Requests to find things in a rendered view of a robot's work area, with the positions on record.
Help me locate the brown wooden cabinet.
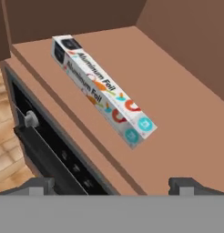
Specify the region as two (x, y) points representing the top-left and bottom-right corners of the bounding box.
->
(0, 0), (224, 197)

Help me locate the black oven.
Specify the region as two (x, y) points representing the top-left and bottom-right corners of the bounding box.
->
(2, 65), (119, 197)

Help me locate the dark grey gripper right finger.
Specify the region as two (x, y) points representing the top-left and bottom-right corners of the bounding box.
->
(168, 177), (224, 197)

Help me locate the white aluminum foil box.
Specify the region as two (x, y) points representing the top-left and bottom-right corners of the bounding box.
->
(50, 35), (158, 150)

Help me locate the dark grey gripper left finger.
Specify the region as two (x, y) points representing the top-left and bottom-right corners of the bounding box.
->
(0, 177), (56, 197)

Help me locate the grey oven handle bar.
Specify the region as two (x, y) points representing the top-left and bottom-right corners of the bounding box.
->
(10, 101), (89, 197)

